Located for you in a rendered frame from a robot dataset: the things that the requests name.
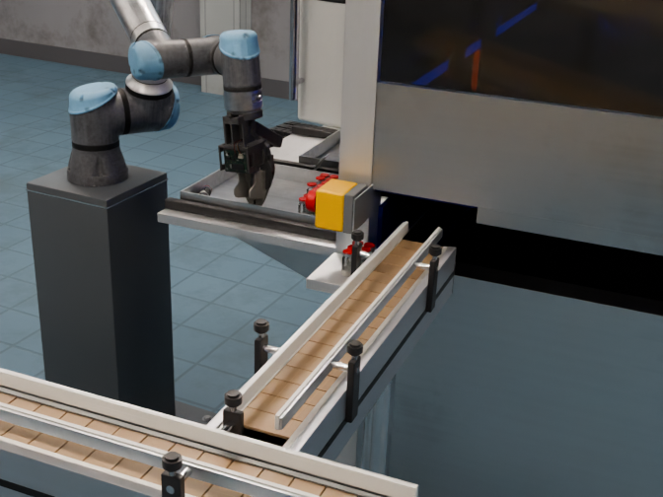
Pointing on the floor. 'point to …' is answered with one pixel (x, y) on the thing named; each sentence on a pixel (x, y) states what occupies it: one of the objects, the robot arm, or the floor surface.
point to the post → (359, 123)
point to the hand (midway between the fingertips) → (257, 203)
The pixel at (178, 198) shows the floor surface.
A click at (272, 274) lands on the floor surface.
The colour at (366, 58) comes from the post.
